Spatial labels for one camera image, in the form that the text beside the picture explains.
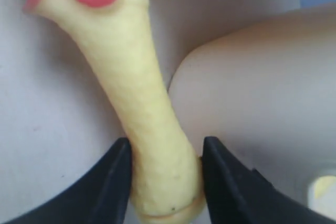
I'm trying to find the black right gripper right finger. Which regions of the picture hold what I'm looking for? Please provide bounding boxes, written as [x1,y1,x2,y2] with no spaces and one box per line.
[202,136,326,224]

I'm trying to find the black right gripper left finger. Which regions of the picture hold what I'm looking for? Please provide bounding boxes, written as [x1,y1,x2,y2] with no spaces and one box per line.
[10,137,132,224]

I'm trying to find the detached yellow chicken head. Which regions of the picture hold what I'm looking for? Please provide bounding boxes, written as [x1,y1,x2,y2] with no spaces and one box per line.
[24,0,205,223]

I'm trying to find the cream bin marked X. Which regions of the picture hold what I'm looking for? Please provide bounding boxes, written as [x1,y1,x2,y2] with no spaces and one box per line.
[169,6,335,204]

